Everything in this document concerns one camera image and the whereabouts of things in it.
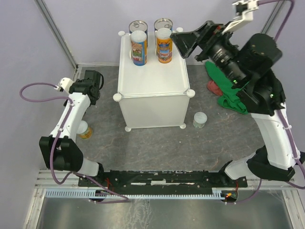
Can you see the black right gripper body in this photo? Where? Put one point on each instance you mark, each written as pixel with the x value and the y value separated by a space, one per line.
pixel 218 49

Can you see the tall orange can white lid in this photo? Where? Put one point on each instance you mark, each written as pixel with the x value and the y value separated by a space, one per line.
pixel 164 45

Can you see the blue soup can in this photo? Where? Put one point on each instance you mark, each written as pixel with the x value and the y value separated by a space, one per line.
pixel 163 23
pixel 138 26

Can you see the short green can clear lid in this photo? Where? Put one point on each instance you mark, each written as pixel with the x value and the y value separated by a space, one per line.
pixel 199 120

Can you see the tall blue can white lid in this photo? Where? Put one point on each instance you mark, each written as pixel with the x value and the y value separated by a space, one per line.
pixel 138 47

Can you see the yellow short can white lid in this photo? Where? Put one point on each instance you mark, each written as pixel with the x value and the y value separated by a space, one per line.
pixel 84 131

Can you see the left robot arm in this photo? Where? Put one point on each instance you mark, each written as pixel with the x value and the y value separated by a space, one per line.
pixel 59 149

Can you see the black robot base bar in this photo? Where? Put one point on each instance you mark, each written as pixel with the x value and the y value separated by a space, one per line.
pixel 167 182

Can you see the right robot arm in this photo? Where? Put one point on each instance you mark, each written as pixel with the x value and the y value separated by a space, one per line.
pixel 249 69

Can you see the red cloth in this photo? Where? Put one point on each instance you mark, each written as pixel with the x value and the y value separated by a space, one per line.
pixel 214 88

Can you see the green cloth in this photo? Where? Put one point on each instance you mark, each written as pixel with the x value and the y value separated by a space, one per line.
pixel 229 99

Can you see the white plastic cube cabinet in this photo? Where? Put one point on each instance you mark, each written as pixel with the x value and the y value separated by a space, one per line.
pixel 155 94

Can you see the right aluminium corner post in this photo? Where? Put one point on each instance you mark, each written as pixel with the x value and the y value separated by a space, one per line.
pixel 272 17

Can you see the aluminium corner post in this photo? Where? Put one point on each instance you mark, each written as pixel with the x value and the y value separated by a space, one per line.
pixel 272 17
pixel 55 31

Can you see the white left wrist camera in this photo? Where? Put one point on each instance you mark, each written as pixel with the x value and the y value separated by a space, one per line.
pixel 64 85

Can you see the left aluminium corner post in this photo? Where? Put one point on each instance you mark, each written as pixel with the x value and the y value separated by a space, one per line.
pixel 55 31

